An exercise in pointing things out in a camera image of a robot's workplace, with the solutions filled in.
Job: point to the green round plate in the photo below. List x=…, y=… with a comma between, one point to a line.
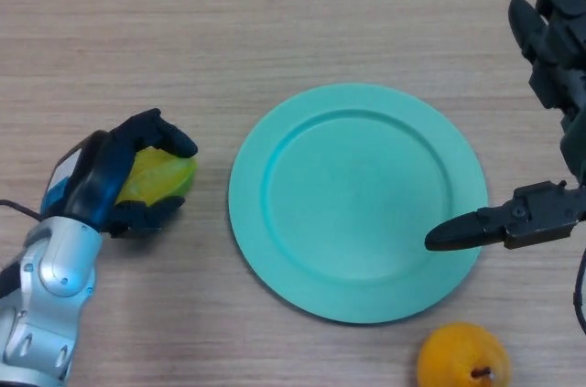
x=357, y=204

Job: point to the yellow starfruit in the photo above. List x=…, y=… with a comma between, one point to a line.
x=160, y=174

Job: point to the orange pear with stem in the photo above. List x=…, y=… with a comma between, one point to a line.
x=453, y=355

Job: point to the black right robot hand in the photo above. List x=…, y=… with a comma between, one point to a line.
x=558, y=30

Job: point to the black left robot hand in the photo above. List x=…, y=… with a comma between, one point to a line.
x=91, y=176

